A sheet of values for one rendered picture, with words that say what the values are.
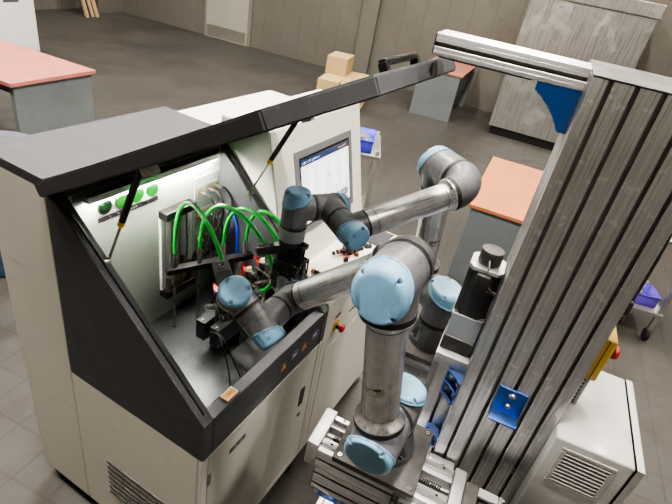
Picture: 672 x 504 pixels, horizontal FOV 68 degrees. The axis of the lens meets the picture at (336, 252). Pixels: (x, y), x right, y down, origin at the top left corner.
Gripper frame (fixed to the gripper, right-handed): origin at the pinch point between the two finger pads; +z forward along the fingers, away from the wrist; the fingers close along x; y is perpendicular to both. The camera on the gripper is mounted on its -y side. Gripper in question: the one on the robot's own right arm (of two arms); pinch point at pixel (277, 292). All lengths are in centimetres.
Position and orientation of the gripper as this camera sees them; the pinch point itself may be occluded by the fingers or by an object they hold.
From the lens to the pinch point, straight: 154.9
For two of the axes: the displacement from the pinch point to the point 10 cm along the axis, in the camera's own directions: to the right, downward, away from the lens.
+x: 4.9, -3.9, 7.8
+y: 8.6, 3.8, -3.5
